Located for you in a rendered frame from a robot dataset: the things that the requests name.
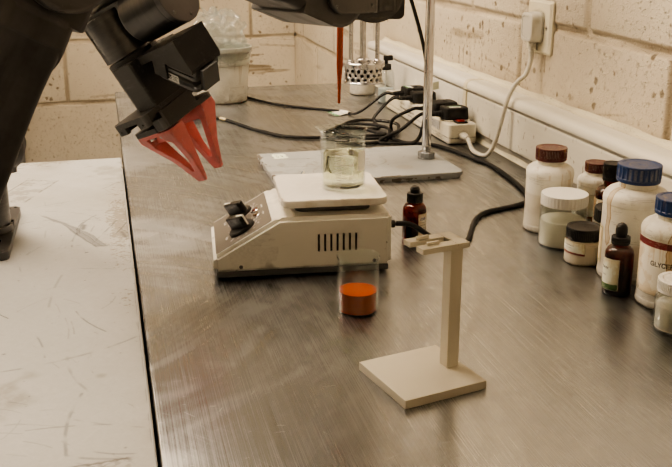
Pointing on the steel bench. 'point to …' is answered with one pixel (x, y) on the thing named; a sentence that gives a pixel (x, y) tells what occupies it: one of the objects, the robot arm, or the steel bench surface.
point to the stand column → (428, 63)
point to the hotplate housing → (305, 240)
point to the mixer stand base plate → (397, 160)
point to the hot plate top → (300, 196)
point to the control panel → (247, 218)
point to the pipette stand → (440, 368)
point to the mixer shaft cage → (371, 68)
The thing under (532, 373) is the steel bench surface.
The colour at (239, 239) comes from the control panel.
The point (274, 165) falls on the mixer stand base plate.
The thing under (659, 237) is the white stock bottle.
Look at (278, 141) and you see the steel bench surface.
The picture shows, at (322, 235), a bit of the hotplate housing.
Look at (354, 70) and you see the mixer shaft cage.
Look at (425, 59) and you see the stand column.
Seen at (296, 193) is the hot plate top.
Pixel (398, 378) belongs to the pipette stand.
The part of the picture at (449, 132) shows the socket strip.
